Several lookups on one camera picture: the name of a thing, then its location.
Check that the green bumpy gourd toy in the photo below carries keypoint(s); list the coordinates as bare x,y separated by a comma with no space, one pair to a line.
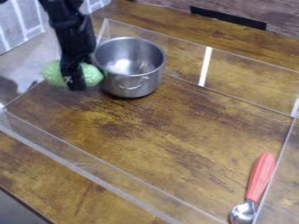
51,73

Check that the red handled metal spoon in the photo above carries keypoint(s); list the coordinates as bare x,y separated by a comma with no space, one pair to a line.
243,213

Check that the clear acrylic tray barrier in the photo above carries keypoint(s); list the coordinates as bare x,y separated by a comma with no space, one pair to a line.
93,159

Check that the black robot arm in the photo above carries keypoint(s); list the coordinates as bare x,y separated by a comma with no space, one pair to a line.
63,11

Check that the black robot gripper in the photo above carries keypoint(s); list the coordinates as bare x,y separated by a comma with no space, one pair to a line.
77,44

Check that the silver metal pot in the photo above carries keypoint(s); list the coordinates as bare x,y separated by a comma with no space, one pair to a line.
131,63

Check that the black wall slot strip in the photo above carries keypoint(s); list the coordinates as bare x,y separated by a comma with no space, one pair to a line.
228,18

